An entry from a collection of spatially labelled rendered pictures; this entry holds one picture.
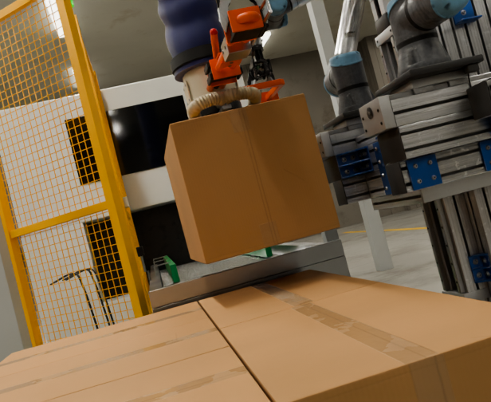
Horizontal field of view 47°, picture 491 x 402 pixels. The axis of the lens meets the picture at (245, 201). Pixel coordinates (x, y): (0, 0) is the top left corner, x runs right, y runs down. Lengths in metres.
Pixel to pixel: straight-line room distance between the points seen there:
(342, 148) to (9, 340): 1.64
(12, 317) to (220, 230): 1.37
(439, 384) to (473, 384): 0.05
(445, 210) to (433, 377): 1.17
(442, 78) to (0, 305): 2.00
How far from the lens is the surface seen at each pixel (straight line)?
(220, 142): 1.58
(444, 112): 1.64
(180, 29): 1.91
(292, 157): 1.61
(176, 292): 1.94
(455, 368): 0.79
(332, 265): 2.03
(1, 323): 2.71
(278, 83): 2.02
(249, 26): 1.32
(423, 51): 1.67
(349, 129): 2.06
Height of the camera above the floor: 0.77
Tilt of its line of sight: 2 degrees up
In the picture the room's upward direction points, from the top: 14 degrees counter-clockwise
